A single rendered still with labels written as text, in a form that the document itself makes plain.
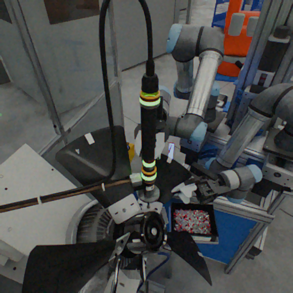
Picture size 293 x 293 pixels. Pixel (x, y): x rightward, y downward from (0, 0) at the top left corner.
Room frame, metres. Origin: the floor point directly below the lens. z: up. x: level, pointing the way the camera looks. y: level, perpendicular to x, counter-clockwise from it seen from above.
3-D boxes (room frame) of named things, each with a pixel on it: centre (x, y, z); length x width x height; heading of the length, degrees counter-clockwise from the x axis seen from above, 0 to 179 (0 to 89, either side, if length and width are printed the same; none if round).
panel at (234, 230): (0.72, -0.22, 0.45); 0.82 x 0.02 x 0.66; 71
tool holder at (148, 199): (0.41, 0.00, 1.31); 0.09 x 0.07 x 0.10; 106
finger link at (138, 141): (0.43, 0.02, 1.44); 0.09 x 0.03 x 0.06; 163
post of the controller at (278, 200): (0.58, -0.62, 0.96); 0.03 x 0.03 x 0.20; 71
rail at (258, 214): (0.72, -0.22, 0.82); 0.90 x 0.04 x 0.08; 71
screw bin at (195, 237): (0.54, -0.23, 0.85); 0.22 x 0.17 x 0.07; 86
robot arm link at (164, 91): (0.69, -0.05, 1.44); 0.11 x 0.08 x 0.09; 171
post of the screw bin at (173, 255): (0.54, -0.17, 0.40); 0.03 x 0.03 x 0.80; 86
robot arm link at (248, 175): (0.56, -0.39, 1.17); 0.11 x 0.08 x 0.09; 108
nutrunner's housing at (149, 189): (0.41, -0.01, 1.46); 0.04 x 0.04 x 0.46
